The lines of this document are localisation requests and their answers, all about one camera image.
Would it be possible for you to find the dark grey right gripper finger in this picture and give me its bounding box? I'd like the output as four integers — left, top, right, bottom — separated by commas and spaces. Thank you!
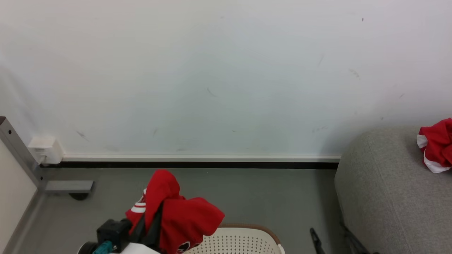
310, 228, 326, 254
340, 222, 379, 254

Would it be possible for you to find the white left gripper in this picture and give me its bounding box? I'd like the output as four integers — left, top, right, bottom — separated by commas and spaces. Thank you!
112, 202, 164, 254

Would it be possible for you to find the red garment with striped cuff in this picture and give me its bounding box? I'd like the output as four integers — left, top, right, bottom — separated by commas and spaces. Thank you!
126, 169, 225, 254

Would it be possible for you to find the red garment with white bands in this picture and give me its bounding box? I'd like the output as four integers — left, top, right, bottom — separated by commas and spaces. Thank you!
416, 118, 452, 174

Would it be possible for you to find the grey fabric sofa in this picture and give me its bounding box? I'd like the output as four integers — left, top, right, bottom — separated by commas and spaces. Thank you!
334, 126, 452, 254

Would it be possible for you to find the black baseboard strip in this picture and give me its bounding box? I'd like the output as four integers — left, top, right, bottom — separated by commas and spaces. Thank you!
40, 161, 339, 170

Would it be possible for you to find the cream perforated laundry basket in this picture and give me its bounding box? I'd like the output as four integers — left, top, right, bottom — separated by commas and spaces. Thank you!
183, 223, 286, 254

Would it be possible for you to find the beige partition panel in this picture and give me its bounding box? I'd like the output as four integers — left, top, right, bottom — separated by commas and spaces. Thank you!
0, 140, 38, 249

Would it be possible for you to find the teal cable plug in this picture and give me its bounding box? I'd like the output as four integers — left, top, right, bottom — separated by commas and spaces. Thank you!
93, 241, 113, 254

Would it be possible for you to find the grey metal frame foot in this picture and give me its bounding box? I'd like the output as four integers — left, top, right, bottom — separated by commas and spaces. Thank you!
44, 180, 94, 194

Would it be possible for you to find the white wall socket box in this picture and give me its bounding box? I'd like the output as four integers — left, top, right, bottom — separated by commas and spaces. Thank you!
28, 136, 64, 165

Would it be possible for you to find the grey metal frame post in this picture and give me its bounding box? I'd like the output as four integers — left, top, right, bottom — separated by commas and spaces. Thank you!
0, 116, 47, 193

